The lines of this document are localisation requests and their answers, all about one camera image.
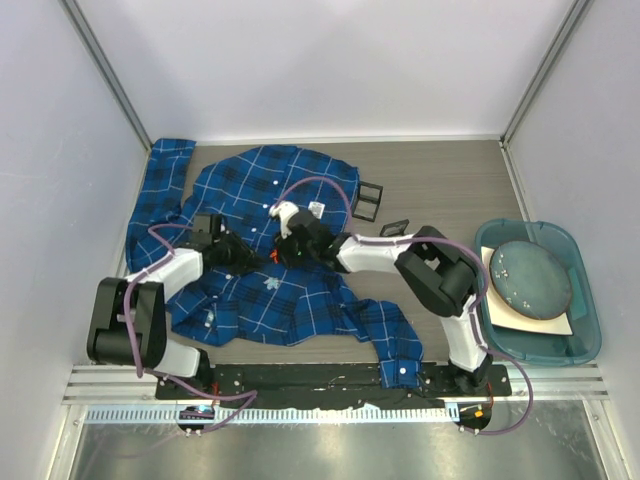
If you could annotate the black square frame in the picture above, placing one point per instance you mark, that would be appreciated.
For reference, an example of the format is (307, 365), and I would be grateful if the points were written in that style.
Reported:
(367, 202)

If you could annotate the blue plaid shirt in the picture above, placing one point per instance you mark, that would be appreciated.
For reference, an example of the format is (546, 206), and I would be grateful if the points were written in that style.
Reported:
(221, 306)

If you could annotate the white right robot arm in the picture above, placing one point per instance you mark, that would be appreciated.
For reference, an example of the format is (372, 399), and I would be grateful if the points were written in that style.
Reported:
(442, 275)

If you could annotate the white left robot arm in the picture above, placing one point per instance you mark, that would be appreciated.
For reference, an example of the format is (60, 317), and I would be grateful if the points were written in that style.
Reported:
(128, 323)

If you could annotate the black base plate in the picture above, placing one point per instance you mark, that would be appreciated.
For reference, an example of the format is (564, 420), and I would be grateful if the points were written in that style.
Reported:
(339, 386)

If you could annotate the silver blue leaf brooch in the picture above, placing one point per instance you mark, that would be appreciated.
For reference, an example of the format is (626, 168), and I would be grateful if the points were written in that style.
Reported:
(272, 283)

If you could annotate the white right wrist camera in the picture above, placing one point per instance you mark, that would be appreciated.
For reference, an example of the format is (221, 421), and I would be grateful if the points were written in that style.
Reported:
(283, 211)

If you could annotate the white slotted cable duct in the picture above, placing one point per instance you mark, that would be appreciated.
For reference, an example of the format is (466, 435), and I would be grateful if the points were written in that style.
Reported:
(200, 414)

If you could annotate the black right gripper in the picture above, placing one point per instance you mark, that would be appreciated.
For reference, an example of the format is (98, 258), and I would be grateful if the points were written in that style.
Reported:
(286, 254)

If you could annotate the teal plastic bin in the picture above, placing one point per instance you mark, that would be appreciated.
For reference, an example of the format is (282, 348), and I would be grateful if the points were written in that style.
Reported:
(540, 349)

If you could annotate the small black tilted frame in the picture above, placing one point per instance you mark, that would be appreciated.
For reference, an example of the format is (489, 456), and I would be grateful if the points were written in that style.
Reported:
(394, 229)

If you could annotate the round blue plate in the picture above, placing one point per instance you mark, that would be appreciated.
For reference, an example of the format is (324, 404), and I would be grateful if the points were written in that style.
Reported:
(530, 279)

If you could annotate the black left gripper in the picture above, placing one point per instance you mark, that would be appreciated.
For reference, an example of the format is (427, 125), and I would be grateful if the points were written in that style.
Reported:
(247, 260)

